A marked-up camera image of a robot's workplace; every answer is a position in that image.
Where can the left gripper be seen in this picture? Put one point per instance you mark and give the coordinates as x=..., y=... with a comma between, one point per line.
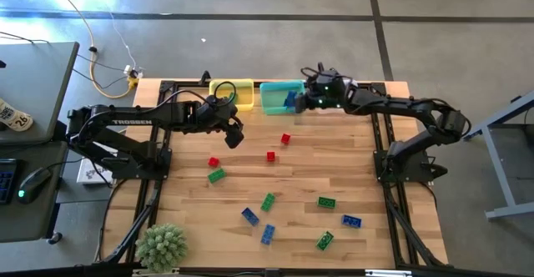
x=215, y=115

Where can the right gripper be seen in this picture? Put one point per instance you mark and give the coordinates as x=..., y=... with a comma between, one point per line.
x=327, y=91

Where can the blue toy building block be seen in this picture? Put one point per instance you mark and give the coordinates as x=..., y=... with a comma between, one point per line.
x=290, y=100
x=267, y=234
x=250, y=216
x=351, y=221

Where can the small red toy block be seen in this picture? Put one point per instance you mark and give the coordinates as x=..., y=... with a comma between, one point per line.
x=270, y=156
x=285, y=138
x=213, y=162

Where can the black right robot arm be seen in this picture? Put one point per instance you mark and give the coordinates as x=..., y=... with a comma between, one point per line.
x=400, y=106

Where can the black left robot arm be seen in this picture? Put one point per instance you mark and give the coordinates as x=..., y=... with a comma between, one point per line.
x=133, y=122

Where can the yellow plastic bin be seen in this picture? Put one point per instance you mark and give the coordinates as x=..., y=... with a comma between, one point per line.
x=246, y=104

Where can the teal plastic bin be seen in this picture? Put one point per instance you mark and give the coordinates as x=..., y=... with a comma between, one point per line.
x=271, y=108

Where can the white power adapter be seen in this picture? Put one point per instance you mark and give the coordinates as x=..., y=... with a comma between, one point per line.
x=127, y=68

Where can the green spiky artificial plant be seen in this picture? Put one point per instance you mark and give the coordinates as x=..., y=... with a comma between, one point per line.
x=161, y=248

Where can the white printed box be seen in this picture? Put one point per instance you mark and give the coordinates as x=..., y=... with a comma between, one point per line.
x=88, y=176

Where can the silver metal bar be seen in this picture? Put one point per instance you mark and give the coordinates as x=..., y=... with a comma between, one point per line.
x=388, y=273

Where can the grey desk top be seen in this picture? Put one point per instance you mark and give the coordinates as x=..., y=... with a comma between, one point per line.
x=37, y=85

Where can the black computer mouse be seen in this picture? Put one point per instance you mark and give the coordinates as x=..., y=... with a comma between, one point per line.
x=33, y=184

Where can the white printed object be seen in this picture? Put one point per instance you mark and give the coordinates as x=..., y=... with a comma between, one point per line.
x=14, y=116

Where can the dark grey desk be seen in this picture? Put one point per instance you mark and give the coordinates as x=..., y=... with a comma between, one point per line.
x=25, y=223

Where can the black keyboard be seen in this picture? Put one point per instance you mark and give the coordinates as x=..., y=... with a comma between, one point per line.
x=6, y=181

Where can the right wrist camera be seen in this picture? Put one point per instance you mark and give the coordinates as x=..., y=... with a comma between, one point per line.
x=327, y=77

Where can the black aluminium table frame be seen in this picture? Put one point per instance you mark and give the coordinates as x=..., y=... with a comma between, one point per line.
x=377, y=131

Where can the grey metal table frame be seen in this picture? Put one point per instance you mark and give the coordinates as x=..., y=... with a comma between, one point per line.
x=503, y=172

